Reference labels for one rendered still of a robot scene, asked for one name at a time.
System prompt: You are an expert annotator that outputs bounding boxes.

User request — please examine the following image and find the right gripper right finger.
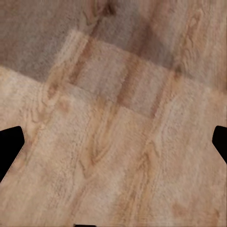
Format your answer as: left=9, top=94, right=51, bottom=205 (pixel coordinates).
left=212, top=126, right=227, bottom=163

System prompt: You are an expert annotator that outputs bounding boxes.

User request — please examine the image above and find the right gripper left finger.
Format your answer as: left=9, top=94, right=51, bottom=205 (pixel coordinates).
left=0, top=126, right=25, bottom=182

